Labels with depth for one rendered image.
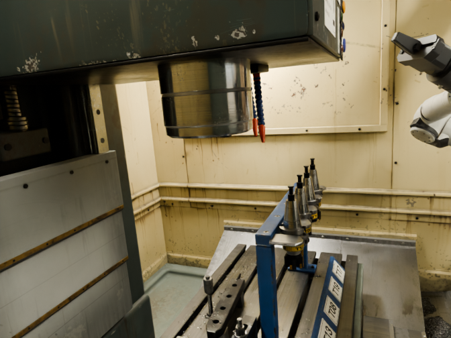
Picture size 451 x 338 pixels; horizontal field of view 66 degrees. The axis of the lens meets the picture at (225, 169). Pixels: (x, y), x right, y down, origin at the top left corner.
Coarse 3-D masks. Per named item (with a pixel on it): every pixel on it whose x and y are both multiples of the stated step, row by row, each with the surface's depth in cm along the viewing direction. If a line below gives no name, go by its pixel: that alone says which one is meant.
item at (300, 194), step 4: (296, 188) 92; (300, 188) 92; (304, 188) 92; (296, 192) 92; (300, 192) 92; (304, 192) 92; (296, 196) 92; (300, 196) 92; (304, 196) 92; (300, 200) 92; (304, 200) 92; (300, 204) 92; (304, 204) 92; (300, 208) 92; (304, 208) 92; (308, 208) 93; (300, 212) 92; (304, 212) 92
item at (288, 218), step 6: (288, 204) 82; (294, 204) 82; (288, 210) 82; (294, 210) 82; (288, 216) 82; (294, 216) 82; (288, 222) 83; (294, 222) 82; (300, 222) 83; (288, 228) 83; (294, 228) 82
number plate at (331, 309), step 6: (330, 300) 100; (324, 306) 96; (330, 306) 98; (336, 306) 100; (324, 312) 94; (330, 312) 96; (336, 312) 98; (330, 318) 94; (336, 318) 96; (336, 324) 94
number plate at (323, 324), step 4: (324, 320) 91; (324, 324) 90; (320, 328) 87; (324, 328) 89; (328, 328) 90; (320, 332) 86; (324, 332) 87; (328, 332) 89; (332, 332) 90; (320, 336) 85; (324, 336) 86; (328, 336) 87; (332, 336) 89
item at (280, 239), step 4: (276, 236) 81; (280, 236) 81; (284, 236) 81; (288, 236) 81; (292, 236) 81; (296, 236) 81; (272, 240) 79; (276, 240) 79; (280, 240) 79; (284, 240) 79; (288, 240) 79; (292, 240) 79; (296, 240) 78; (300, 240) 79; (272, 244) 79; (276, 244) 78; (280, 244) 78; (284, 244) 78; (288, 244) 77; (292, 244) 77; (296, 244) 77; (300, 244) 78
